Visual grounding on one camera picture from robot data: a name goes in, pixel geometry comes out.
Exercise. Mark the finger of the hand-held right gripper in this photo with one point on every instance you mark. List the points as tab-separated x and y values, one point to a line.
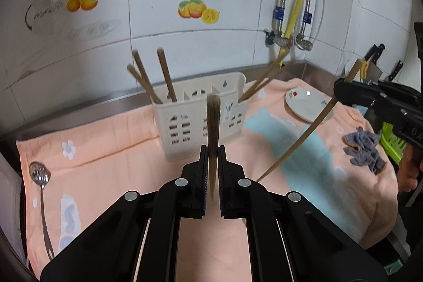
353	93

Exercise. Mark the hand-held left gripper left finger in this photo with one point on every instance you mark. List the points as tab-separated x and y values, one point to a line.
202	189

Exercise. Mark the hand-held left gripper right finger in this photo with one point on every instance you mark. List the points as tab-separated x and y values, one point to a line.
224	189

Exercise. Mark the white plastic utensil holder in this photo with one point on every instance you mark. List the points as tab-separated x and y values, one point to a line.
198	130

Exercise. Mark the person's right hand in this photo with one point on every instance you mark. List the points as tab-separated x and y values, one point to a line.
411	169

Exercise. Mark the green plastic basket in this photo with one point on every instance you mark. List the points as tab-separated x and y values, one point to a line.
393	143

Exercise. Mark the white plate with fruit print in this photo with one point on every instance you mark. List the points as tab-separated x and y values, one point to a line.
307	103

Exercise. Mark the grey purple rag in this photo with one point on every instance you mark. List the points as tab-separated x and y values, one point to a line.
363	150

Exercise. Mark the plain metal valve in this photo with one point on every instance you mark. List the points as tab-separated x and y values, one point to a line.
304	42

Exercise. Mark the peach printed towel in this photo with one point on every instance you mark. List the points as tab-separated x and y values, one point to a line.
132	153

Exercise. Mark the slotted metal spoon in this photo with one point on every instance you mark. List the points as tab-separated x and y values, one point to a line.
41	173

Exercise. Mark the white board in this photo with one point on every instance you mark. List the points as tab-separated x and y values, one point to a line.
10	202

